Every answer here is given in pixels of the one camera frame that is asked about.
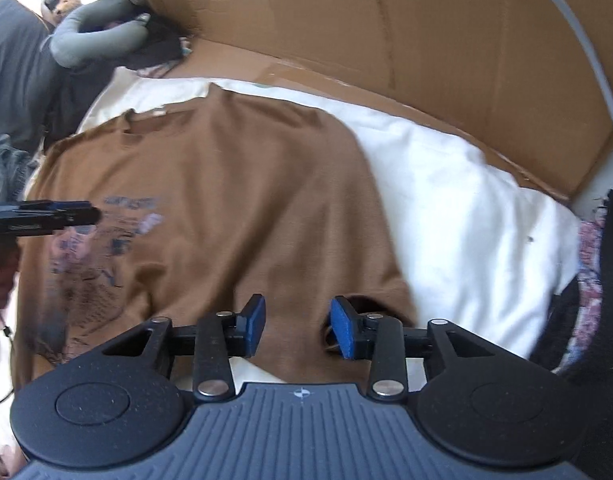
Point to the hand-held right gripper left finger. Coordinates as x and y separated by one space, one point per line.
254 325

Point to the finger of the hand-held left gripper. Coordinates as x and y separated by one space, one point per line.
61 216

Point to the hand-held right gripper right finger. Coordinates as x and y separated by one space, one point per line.
344 327

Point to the brown printed t-shirt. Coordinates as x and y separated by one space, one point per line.
236 185

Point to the pile of black clothes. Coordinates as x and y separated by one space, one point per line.
156 45

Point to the grey-blue crumpled garment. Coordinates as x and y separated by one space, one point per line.
6 165

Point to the large grey pillow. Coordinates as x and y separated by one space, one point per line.
11 60

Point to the cream bear print bedsheet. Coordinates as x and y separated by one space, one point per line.
461 210

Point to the grey neck pillow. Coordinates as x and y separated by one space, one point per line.
86 35

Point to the small stuffed toy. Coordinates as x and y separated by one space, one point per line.
61 5

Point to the flattened brown cardboard box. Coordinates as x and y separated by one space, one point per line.
386 35

